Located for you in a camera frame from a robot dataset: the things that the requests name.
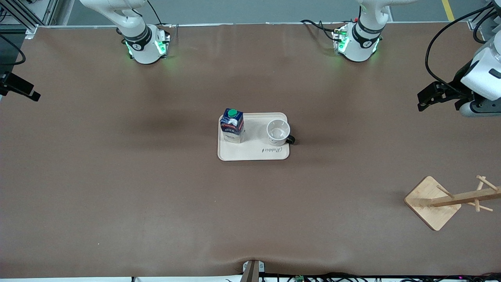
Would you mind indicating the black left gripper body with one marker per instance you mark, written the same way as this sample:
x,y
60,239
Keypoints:
x,y
458,81

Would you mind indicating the blue milk carton green cap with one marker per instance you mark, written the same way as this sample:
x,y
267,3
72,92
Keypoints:
x,y
231,127

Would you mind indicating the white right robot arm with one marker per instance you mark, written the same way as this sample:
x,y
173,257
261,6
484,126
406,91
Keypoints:
x,y
143,51

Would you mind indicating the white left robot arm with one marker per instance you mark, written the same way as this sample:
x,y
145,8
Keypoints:
x,y
362,47

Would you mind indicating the wooden mug tree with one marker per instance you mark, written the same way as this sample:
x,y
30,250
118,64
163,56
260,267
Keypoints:
x,y
430,203

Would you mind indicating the brown table cover mat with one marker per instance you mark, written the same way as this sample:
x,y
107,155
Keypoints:
x,y
117,196

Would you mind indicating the cream rabbit print tray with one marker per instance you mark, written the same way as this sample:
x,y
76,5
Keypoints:
x,y
254,150

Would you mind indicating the metal table clamp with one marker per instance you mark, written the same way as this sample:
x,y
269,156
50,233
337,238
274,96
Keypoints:
x,y
261,267

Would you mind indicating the aluminium frame strut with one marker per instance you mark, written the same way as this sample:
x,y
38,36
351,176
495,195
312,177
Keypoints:
x,y
19,13
474,24

